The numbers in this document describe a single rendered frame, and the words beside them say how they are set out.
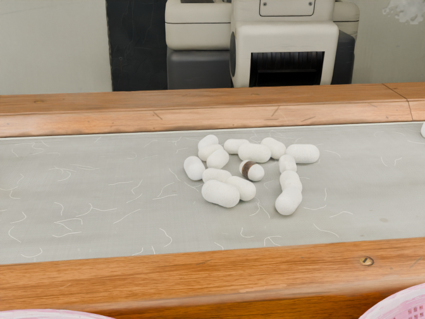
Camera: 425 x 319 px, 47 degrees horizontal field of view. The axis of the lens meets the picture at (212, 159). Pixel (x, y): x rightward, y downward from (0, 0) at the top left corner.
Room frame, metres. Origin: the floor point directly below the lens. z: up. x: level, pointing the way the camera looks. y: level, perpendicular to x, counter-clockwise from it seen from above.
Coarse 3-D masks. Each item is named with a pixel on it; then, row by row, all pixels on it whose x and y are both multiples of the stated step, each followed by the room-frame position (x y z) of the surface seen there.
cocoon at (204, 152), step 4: (212, 144) 0.51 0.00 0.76; (216, 144) 0.51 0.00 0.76; (200, 148) 0.50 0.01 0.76; (204, 148) 0.50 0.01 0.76; (208, 148) 0.50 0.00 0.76; (212, 148) 0.50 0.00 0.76; (216, 148) 0.50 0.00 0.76; (220, 148) 0.50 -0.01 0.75; (200, 152) 0.50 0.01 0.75; (204, 152) 0.49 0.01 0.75; (208, 152) 0.49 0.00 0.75; (212, 152) 0.50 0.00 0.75; (200, 156) 0.49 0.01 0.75; (204, 156) 0.49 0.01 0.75; (208, 156) 0.49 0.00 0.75; (204, 160) 0.49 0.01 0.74
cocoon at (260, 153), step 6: (246, 144) 0.50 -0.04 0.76; (252, 144) 0.50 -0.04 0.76; (258, 144) 0.50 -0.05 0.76; (240, 150) 0.50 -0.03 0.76; (246, 150) 0.49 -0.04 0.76; (252, 150) 0.49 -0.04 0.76; (258, 150) 0.49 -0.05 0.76; (264, 150) 0.49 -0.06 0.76; (240, 156) 0.49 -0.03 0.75; (246, 156) 0.49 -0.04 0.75; (252, 156) 0.49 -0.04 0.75; (258, 156) 0.49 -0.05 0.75; (264, 156) 0.49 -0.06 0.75; (270, 156) 0.49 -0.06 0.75; (258, 162) 0.49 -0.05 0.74; (264, 162) 0.49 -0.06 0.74
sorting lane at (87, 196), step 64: (256, 128) 0.60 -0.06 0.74; (320, 128) 0.60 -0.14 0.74; (384, 128) 0.60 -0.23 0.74; (0, 192) 0.42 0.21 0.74; (64, 192) 0.42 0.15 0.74; (128, 192) 0.42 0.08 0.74; (192, 192) 0.42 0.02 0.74; (256, 192) 0.42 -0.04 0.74; (320, 192) 0.42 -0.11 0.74; (384, 192) 0.42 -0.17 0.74; (0, 256) 0.32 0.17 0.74; (64, 256) 0.32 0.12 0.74
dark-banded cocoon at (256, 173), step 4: (248, 160) 0.46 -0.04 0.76; (240, 164) 0.46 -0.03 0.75; (256, 164) 0.45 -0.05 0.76; (240, 168) 0.46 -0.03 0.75; (252, 168) 0.45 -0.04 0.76; (256, 168) 0.45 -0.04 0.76; (260, 168) 0.45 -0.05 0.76; (240, 172) 0.46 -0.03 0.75; (252, 172) 0.44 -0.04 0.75; (256, 172) 0.44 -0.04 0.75; (260, 172) 0.44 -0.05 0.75; (248, 176) 0.45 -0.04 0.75; (252, 176) 0.44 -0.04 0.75; (256, 176) 0.44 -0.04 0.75; (260, 176) 0.44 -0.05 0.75; (256, 180) 0.44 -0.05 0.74
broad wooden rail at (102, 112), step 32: (0, 96) 0.67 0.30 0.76; (32, 96) 0.67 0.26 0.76; (64, 96) 0.67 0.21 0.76; (96, 96) 0.67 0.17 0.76; (128, 96) 0.67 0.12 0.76; (160, 96) 0.67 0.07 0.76; (192, 96) 0.67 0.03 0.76; (224, 96) 0.67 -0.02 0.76; (256, 96) 0.67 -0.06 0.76; (288, 96) 0.67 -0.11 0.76; (320, 96) 0.67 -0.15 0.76; (352, 96) 0.67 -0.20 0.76; (384, 96) 0.67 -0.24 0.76; (416, 96) 0.67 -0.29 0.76; (0, 128) 0.58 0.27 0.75; (32, 128) 0.58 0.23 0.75; (64, 128) 0.58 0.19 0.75; (96, 128) 0.59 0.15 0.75; (128, 128) 0.59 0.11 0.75; (160, 128) 0.59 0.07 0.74; (192, 128) 0.60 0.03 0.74; (224, 128) 0.60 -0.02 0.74
